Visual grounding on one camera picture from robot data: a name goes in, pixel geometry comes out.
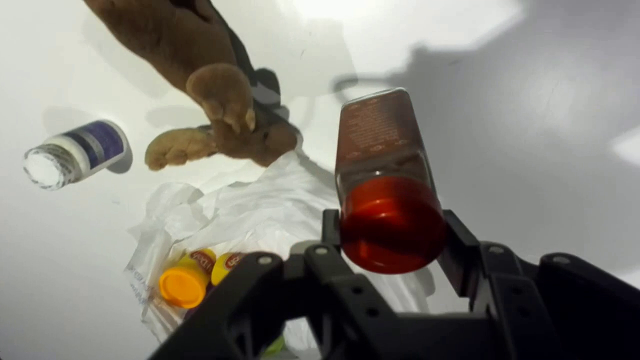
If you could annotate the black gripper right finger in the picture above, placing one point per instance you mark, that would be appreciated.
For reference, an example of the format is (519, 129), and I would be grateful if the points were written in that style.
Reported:
(561, 313)

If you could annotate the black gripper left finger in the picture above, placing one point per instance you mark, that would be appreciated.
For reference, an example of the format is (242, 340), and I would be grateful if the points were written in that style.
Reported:
(267, 313)

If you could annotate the yellow tub orange lid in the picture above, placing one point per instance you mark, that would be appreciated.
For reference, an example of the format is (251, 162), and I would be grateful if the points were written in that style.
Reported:
(182, 284)

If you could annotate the spice jar red lid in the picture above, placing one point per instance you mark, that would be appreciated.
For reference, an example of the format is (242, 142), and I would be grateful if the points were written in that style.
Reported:
(391, 193)

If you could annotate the white bottle blue label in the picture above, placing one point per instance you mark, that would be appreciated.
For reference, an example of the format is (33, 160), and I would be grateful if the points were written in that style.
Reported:
(72, 157)

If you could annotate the brown plush moose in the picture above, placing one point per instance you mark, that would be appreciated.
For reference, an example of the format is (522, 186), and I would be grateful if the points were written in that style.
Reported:
(200, 72)

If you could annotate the lime green dough tub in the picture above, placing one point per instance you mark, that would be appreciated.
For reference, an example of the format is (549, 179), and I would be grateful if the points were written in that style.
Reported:
(278, 351)

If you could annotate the clear plastic bag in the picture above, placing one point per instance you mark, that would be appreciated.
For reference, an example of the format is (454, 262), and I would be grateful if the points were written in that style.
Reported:
(267, 207)

